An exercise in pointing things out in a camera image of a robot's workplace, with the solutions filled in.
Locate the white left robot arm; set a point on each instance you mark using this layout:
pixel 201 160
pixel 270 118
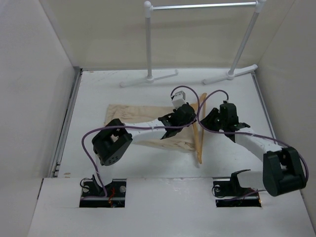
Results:
pixel 111 143

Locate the white clothes rack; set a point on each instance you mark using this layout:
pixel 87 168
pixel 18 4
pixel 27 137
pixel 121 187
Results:
pixel 182 33

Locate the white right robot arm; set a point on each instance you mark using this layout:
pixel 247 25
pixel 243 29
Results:
pixel 283 171

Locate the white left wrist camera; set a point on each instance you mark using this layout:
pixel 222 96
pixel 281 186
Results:
pixel 178 99

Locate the aluminium frame rail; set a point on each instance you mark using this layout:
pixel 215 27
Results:
pixel 58 153

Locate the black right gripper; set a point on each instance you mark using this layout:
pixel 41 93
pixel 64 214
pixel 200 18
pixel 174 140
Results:
pixel 209 118

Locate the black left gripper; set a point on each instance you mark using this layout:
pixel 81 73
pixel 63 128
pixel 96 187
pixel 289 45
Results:
pixel 192 118

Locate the wooden clothes hanger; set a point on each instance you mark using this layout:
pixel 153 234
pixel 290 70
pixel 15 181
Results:
pixel 198 131

